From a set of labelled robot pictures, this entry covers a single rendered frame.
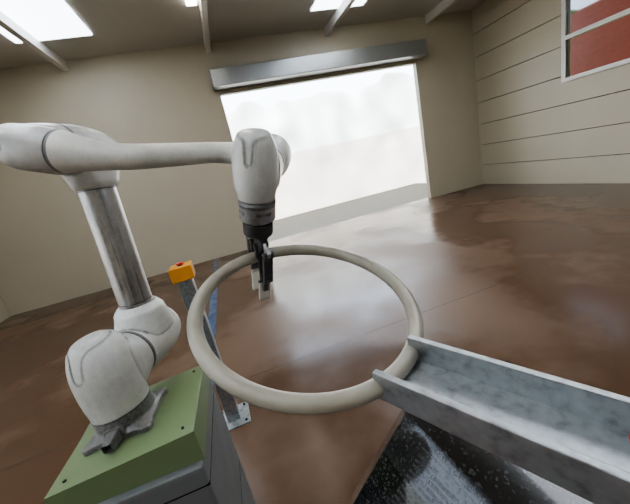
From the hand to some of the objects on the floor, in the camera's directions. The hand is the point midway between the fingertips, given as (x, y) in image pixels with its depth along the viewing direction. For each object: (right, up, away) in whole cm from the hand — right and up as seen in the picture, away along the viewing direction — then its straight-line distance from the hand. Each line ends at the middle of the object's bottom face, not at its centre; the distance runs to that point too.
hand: (260, 284), depth 88 cm
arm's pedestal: (-20, -121, +26) cm, 126 cm away
